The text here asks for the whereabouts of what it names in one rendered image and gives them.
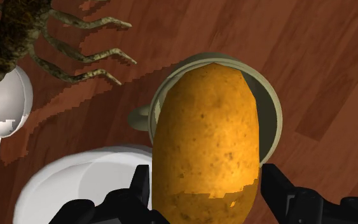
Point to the beige mug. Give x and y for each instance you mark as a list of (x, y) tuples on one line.
[(270, 118)]

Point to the white ladle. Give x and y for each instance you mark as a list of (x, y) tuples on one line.
[(3, 102)]

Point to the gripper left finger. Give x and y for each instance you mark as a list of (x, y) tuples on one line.
[(119, 203)]

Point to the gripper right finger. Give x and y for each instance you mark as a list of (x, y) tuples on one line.
[(293, 198)]

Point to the brown potato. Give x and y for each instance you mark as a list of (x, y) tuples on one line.
[(206, 145)]

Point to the white bowl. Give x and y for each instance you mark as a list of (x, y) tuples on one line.
[(82, 183)]

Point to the brown branched root figure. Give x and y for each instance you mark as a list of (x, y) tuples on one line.
[(17, 28)]

